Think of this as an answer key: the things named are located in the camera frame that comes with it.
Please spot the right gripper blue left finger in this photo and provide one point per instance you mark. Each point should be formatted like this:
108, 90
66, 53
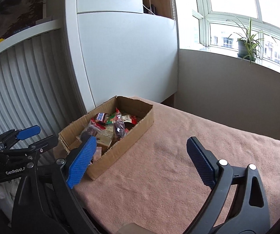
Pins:
78, 160

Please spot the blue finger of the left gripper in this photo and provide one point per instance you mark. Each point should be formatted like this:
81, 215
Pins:
28, 132
43, 145

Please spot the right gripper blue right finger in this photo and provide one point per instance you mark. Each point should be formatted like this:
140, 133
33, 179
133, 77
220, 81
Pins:
204, 161

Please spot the brown Snickers bar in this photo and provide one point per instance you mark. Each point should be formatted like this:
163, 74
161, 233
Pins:
101, 117

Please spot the brown cardboard box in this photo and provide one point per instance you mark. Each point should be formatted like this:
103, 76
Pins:
137, 115

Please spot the small dried fruit bag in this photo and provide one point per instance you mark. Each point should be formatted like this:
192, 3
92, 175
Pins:
119, 128

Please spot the red green jerky snack pouch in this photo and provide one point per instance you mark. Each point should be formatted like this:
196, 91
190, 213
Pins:
118, 118

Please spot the pink wafer candy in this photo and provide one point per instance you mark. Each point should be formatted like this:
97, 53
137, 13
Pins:
98, 154

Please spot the dark date snack clear bag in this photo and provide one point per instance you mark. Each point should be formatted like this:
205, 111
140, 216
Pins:
92, 129

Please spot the white gloved left hand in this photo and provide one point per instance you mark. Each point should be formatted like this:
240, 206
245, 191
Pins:
8, 191

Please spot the white ribbed radiator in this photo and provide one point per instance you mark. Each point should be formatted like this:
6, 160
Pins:
36, 87

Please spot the pink blanket table cover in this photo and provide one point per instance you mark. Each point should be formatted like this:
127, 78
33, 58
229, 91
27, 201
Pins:
155, 184

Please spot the white cabinet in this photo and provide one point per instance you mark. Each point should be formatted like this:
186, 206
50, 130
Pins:
119, 47

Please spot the potted spider plant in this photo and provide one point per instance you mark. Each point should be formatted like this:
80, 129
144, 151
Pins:
250, 43

